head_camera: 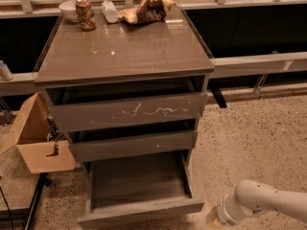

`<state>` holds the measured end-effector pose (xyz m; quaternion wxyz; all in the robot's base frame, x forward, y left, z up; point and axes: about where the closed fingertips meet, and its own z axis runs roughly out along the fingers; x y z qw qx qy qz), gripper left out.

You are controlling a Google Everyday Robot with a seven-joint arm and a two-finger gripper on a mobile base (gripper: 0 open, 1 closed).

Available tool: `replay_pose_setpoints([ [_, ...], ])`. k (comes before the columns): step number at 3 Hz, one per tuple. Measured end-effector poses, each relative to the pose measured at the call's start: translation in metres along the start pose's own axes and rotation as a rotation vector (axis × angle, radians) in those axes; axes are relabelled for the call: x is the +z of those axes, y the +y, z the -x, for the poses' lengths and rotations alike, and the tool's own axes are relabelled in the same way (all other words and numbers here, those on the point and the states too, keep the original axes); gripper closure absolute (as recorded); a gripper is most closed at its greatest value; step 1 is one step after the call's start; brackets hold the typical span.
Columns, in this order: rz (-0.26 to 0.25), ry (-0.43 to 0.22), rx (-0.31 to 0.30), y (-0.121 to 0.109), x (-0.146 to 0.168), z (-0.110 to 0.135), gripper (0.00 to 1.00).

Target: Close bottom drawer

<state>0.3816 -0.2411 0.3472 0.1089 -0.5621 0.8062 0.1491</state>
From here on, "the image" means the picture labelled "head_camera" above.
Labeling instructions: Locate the grey bottom drawer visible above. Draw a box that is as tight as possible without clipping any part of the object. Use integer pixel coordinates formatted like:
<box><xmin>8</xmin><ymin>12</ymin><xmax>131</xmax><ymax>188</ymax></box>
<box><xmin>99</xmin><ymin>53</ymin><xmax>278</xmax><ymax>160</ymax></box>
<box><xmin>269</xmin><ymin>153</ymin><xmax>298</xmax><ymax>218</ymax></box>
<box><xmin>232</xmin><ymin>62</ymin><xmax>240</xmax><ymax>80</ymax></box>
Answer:
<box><xmin>77</xmin><ymin>151</ymin><xmax>204</xmax><ymax>230</ymax></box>

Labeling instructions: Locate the white can on rail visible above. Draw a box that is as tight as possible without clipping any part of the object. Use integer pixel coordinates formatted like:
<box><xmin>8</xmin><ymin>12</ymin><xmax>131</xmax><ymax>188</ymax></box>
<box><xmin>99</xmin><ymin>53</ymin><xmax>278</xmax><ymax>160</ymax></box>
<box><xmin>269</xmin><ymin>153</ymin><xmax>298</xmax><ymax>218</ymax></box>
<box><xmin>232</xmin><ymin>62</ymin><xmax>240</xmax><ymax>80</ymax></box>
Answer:
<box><xmin>0</xmin><ymin>60</ymin><xmax>13</xmax><ymax>81</ymax></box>

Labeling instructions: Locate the grey top drawer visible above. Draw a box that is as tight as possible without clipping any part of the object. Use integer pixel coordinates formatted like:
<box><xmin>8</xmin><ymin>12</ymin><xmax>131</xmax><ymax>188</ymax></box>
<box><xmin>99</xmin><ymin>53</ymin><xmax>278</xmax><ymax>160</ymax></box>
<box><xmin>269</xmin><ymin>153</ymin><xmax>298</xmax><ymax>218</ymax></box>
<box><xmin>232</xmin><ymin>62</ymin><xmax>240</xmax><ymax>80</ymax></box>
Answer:
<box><xmin>47</xmin><ymin>76</ymin><xmax>206</xmax><ymax>132</ymax></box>

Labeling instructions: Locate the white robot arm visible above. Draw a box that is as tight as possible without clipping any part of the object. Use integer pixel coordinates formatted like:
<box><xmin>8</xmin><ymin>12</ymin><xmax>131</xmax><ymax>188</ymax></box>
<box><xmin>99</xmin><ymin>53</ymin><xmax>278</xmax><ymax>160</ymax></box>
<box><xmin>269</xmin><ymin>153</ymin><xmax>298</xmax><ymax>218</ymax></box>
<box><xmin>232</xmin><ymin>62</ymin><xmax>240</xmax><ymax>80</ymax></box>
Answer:
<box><xmin>206</xmin><ymin>180</ymin><xmax>307</xmax><ymax>229</ymax></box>

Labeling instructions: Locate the grey drawer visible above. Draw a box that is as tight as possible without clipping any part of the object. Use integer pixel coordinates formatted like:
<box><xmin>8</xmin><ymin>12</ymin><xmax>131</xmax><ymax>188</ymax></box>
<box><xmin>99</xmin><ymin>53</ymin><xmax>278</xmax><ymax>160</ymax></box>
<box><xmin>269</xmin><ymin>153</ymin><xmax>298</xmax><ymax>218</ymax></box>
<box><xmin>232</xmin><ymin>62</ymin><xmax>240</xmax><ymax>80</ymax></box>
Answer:
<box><xmin>77</xmin><ymin>151</ymin><xmax>204</xmax><ymax>230</ymax></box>
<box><xmin>47</xmin><ymin>76</ymin><xmax>206</xmax><ymax>132</ymax></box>
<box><xmin>69</xmin><ymin>119</ymin><xmax>198</xmax><ymax>162</ymax></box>

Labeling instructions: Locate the open cardboard box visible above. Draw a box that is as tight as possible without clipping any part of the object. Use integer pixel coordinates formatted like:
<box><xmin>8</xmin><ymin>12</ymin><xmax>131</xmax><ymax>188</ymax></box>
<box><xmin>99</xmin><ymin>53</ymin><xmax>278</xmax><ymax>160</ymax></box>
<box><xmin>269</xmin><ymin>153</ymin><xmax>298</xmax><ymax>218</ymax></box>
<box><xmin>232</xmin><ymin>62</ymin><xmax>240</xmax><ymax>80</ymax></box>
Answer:
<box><xmin>1</xmin><ymin>93</ymin><xmax>76</xmax><ymax>173</ymax></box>

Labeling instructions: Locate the brown soda can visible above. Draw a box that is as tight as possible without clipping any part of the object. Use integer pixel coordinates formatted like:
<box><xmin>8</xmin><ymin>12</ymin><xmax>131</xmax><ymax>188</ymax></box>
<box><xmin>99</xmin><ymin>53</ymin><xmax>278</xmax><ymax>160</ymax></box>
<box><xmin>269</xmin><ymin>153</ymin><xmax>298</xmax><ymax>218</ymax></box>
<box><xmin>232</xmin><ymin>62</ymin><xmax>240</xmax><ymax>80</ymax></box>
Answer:
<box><xmin>75</xmin><ymin>0</ymin><xmax>96</xmax><ymax>31</ymax></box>

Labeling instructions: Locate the grey drawer cabinet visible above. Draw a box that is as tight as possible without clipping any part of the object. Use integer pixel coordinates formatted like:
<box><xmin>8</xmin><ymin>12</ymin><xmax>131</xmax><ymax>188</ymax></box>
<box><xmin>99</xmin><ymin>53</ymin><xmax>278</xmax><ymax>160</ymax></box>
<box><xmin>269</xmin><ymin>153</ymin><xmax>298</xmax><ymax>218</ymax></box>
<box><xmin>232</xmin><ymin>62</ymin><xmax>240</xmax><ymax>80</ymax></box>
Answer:
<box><xmin>33</xmin><ymin>4</ymin><xmax>216</xmax><ymax>177</ymax></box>

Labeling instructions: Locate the black cable on floor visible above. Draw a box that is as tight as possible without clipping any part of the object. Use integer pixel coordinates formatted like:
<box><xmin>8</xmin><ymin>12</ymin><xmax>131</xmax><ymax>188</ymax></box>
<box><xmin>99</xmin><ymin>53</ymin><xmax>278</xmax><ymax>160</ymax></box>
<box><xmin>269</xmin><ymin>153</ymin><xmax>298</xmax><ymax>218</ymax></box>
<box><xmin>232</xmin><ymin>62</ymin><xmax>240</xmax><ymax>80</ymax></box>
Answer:
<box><xmin>0</xmin><ymin>186</ymin><xmax>15</xmax><ymax>230</ymax></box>

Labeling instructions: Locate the white bowl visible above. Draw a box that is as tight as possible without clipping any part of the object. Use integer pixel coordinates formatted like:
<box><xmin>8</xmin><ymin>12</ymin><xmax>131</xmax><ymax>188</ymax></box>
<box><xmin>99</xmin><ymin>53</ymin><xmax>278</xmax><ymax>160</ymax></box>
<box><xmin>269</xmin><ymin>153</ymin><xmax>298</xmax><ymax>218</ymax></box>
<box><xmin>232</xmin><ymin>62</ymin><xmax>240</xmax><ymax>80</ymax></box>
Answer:
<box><xmin>59</xmin><ymin>0</ymin><xmax>78</xmax><ymax>23</ymax></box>

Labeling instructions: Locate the grey middle drawer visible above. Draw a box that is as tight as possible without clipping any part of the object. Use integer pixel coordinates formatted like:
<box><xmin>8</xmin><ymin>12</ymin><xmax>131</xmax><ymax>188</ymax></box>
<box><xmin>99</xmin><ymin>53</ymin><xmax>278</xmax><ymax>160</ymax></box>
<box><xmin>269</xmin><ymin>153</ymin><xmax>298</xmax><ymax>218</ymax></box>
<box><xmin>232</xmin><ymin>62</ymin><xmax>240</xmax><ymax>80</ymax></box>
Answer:
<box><xmin>69</xmin><ymin>119</ymin><xmax>198</xmax><ymax>162</ymax></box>

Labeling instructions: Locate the grey horizontal rail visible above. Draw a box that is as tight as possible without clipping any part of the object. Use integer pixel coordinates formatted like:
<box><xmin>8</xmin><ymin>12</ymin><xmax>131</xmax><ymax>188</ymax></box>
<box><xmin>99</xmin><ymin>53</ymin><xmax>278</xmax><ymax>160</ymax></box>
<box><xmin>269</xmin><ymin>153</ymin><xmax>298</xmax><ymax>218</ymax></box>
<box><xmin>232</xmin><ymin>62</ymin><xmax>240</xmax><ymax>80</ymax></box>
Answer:
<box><xmin>0</xmin><ymin>52</ymin><xmax>307</xmax><ymax>97</ymax></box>

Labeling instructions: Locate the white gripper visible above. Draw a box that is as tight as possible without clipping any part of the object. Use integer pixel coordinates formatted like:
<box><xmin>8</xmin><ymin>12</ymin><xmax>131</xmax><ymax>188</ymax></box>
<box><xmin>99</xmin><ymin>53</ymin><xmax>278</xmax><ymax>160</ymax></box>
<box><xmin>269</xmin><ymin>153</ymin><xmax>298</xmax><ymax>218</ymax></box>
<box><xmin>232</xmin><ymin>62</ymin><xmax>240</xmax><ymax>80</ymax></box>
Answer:
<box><xmin>206</xmin><ymin>194</ymin><xmax>249</xmax><ymax>230</ymax></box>

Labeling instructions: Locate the black floor bar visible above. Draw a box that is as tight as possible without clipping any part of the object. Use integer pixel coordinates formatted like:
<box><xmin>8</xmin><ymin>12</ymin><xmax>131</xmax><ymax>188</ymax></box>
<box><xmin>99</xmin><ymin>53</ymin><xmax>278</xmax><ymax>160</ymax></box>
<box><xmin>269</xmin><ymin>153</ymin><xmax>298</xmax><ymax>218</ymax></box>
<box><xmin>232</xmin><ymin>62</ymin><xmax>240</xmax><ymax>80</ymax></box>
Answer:
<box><xmin>22</xmin><ymin>172</ymin><xmax>51</xmax><ymax>230</ymax></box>

